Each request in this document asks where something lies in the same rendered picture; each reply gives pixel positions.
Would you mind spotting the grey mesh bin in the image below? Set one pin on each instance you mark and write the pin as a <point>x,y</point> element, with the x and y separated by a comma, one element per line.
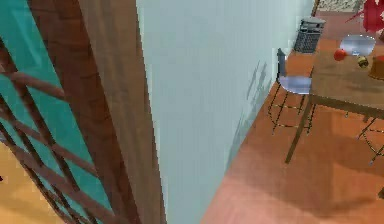
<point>308,37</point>

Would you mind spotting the brown wooden table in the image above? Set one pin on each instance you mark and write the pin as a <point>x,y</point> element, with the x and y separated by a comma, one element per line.
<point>346,83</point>

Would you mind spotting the small yellow-black round object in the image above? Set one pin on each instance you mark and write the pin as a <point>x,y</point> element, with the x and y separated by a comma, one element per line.
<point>363,62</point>

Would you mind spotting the orange-brown pot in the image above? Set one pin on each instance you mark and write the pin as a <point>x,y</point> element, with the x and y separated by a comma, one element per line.
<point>378,68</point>

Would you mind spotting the red apple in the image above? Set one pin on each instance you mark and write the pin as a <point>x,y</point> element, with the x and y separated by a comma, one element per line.
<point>340,54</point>

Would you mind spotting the red house plant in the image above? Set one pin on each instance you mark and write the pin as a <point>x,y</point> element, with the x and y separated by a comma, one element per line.
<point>372,15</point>

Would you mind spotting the brown slatted wooden chair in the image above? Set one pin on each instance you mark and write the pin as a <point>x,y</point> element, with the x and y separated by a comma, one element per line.
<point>40,140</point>

